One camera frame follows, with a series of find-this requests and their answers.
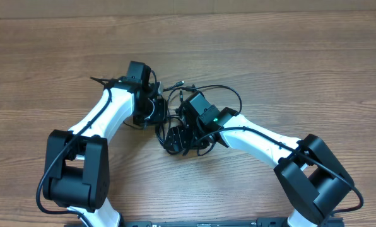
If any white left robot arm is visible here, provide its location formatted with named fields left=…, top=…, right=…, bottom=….
left=35, top=61, right=165, bottom=226

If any thick black usb cable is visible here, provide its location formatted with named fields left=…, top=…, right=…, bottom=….
left=155, top=80, right=217, bottom=157

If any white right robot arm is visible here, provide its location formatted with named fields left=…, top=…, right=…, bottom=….
left=162, top=91, right=355, bottom=226

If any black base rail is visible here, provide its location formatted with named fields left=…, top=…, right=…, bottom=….
left=121, top=216, right=345, bottom=227

